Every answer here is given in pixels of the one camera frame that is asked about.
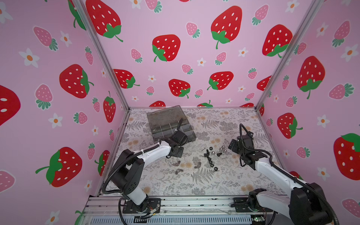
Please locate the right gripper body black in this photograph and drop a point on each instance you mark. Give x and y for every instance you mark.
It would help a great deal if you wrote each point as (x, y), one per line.
(235, 145)

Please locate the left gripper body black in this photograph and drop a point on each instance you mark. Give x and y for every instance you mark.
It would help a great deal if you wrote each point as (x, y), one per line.
(179, 152)

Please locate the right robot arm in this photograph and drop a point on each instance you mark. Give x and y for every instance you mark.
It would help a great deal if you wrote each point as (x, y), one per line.
(304, 203)

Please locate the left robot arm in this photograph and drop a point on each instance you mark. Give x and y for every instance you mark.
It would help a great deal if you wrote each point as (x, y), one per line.
(125, 175)

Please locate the clear plastic organizer box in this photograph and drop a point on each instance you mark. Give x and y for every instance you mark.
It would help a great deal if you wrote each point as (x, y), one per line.
(163, 123)

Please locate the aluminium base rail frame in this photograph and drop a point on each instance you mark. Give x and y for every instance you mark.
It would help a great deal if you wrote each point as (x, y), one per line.
(180, 210)

